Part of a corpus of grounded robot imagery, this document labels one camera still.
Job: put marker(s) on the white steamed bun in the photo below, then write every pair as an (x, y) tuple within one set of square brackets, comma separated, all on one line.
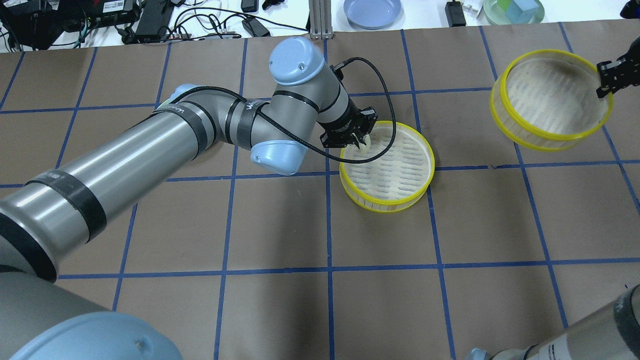
[(366, 145)]

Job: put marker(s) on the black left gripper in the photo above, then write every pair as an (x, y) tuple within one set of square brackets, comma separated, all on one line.
[(341, 124)]

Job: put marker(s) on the yellow bamboo steamer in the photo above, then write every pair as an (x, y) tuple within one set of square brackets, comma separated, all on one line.
[(546, 100), (395, 181)]

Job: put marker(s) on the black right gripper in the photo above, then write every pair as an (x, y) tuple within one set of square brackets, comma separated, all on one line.
[(613, 73)]

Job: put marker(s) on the green bowl with sponges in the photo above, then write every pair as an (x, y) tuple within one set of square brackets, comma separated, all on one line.
[(495, 16)]

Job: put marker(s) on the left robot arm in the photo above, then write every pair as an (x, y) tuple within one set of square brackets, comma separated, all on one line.
[(61, 209)]

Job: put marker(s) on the blue sponge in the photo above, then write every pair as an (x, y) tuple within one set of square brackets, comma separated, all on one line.
[(527, 9)]

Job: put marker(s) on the blue plate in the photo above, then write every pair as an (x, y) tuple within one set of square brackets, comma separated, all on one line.
[(372, 14)]

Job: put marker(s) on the green sponge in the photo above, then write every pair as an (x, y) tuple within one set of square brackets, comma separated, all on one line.
[(509, 7)]

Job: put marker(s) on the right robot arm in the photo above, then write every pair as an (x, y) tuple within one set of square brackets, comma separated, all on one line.
[(609, 333)]

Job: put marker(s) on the aluminium frame post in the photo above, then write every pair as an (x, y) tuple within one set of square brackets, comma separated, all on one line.
[(320, 20)]

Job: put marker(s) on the black power adapter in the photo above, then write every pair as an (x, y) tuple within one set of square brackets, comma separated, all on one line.
[(454, 14)]

